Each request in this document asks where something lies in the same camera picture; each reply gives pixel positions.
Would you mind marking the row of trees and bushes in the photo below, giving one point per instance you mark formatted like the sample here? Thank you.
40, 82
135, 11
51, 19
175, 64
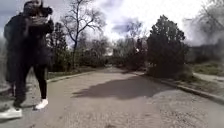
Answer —
95, 55

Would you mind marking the person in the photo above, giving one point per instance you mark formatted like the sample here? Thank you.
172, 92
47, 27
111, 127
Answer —
30, 50

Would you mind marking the dark evergreen tree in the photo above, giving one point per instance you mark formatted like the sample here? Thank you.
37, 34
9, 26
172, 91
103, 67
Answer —
165, 50

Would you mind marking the grey asphalt path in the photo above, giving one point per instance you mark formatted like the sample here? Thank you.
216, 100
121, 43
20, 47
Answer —
113, 108

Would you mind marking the grass strip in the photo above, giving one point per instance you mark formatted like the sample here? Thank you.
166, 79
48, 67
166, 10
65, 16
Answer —
208, 68
63, 73

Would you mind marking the stone kerb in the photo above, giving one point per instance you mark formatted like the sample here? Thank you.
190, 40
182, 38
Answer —
191, 89
70, 76

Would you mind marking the tall bare tree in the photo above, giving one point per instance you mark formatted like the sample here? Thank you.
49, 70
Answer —
75, 40

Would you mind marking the group of bare trees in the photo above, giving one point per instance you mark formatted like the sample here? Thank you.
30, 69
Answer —
208, 31

